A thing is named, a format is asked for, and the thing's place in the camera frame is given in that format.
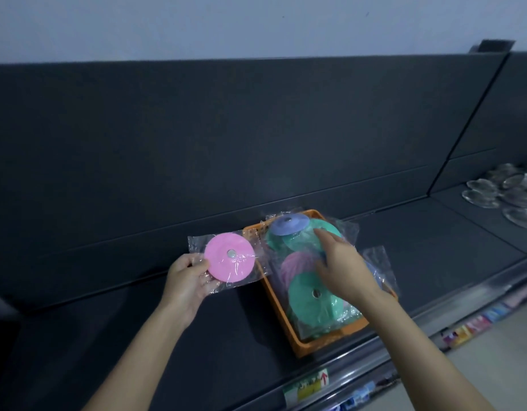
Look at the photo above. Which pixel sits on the person's left forearm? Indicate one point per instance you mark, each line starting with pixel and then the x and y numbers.
pixel 135 363

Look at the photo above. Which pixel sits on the yellow green shelf label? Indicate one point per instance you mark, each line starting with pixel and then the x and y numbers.
pixel 308 387

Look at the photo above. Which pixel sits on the pink round disc packet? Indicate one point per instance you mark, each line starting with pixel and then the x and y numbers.
pixel 229 265

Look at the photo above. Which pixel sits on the lilac ribbed disc packet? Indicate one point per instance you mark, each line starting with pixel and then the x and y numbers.
pixel 297 266

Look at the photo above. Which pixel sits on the person's left thumb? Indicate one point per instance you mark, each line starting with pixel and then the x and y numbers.
pixel 195 259

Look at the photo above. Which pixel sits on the large teal round disc packet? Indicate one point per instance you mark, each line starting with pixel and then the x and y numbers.
pixel 308 310

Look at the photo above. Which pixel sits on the person's right thumb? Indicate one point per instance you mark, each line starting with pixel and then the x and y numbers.
pixel 323 273

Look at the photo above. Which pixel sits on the dark grey shelving unit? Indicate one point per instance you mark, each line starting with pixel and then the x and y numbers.
pixel 494 115
pixel 160 145

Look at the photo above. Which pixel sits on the small teal round disc packet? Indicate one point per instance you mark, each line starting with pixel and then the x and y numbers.
pixel 299 243

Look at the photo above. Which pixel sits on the person's right hand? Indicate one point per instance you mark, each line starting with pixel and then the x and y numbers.
pixel 347 273

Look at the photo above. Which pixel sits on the person's right forearm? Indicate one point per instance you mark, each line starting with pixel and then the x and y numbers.
pixel 421 355

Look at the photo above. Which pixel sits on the orange plastic basket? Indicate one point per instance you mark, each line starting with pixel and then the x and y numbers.
pixel 284 316

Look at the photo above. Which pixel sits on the blue round disc packet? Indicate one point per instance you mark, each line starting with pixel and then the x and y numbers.
pixel 289 224

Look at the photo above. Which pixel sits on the group of clear glass dishes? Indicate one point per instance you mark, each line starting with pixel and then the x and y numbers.
pixel 509 194

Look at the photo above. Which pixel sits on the person's left hand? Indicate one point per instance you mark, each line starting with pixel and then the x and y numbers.
pixel 182 286

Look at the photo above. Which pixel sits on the clear plastic wrapped packet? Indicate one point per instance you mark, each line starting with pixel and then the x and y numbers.
pixel 377 263

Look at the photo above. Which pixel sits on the black shelf top bracket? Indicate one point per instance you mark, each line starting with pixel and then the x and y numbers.
pixel 494 46

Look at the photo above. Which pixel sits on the row of colourful shelf labels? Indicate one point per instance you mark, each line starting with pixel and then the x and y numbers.
pixel 473 327

